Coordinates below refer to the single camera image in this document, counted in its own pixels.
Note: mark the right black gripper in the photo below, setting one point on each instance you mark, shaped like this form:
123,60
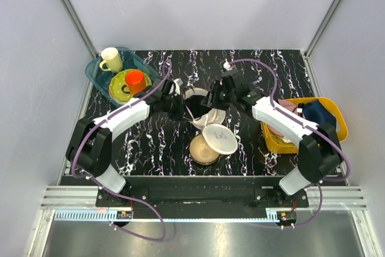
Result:
211,100

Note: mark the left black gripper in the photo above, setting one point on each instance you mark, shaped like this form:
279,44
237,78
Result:
181,111

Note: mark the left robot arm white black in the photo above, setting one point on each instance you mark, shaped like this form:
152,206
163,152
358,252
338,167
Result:
90,146

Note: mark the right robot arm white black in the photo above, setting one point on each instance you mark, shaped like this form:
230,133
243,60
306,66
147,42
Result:
319,151

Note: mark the black marble pattern mat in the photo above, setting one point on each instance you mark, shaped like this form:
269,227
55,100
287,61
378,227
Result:
159,146

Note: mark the orange cup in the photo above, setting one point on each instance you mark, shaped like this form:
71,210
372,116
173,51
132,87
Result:
135,82

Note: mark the yellow-green plate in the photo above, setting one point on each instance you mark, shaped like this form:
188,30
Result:
118,90

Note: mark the pale yellow mug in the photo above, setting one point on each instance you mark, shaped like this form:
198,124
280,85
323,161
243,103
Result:
111,61

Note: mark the yellow plastic basket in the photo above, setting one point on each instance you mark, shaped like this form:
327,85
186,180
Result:
273,139

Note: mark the teal plastic bin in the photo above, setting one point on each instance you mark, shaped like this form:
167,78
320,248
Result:
108,73

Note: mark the white cloth in basket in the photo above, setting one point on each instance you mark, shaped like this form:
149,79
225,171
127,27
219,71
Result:
286,140

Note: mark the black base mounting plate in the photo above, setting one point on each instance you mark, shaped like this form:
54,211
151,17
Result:
257,191

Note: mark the navy blue garment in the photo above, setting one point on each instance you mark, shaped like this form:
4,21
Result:
314,111

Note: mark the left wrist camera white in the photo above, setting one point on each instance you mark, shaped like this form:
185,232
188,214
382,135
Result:
177,84

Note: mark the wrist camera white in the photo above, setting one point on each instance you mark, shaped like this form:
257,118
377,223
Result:
227,66
177,84

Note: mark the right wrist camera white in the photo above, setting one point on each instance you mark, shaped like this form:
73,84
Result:
227,66

